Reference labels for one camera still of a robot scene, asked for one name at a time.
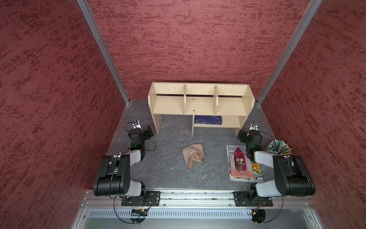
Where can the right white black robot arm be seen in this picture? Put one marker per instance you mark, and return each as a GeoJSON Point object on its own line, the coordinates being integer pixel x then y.
{"type": "Point", "coordinates": [291, 175]}

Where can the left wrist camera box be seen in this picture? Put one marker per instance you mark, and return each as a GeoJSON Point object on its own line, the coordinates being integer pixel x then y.
{"type": "Point", "coordinates": [136, 124]}

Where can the aluminium corner post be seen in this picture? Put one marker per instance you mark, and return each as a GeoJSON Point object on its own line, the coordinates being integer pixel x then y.
{"type": "Point", "coordinates": [86, 11]}
{"type": "Point", "coordinates": [295, 38]}

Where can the blue book on shelf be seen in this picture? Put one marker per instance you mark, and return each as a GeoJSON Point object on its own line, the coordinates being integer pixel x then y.
{"type": "Point", "coordinates": [207, 120]}

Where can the green cup of pencils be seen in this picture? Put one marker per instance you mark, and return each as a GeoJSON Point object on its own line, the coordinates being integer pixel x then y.
{"type": "Point", "coordinates": [279, 147]}

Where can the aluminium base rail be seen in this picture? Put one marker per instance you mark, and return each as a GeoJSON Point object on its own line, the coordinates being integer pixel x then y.
{"type": "Point", "coordinates": [275, 212]}

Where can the beige striped fluffy cloth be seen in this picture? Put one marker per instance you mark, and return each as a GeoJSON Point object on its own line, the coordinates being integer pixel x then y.
{"type": "Point", "coordinates": [193, 153]}

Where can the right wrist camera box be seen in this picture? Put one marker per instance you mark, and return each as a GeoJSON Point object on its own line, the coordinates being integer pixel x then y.
{"type": "Point", "coordinates": [253, 128]}

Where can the red illustrated picture book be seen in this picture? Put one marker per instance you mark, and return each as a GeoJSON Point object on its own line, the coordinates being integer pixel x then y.
{"type": "Point", "coordinates": [241, 169]}

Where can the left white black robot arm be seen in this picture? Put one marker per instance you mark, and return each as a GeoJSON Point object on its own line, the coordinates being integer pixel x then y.
{"type": "Point", "coordinates": [113, 178]}

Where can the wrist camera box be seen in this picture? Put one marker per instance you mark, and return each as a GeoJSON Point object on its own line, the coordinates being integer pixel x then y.
{"type": "Point", "coordinates": [136, 124]}
{"type": "Point", "coordinates": [253, 128]}

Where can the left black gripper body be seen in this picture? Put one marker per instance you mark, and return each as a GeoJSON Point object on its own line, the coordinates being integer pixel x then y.
{"type": "Point", "coordinates": [147, 135]}

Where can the left aluminium corner post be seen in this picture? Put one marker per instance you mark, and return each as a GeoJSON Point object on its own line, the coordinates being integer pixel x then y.
{"type": "Point", "coordinates": [86, 11]}

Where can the light wooden bookshelf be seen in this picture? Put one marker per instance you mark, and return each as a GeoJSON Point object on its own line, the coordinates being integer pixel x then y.
{"type": "Point", "coordinates": [232, 102]}

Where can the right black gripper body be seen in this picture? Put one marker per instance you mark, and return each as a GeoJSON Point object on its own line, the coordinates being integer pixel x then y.
{"type": "Point", "coordinates": [243, 137]}

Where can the right aluminium corner post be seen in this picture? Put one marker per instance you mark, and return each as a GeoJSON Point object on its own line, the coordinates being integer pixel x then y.
{"type": "Point", "coordinates": [295, 38]}

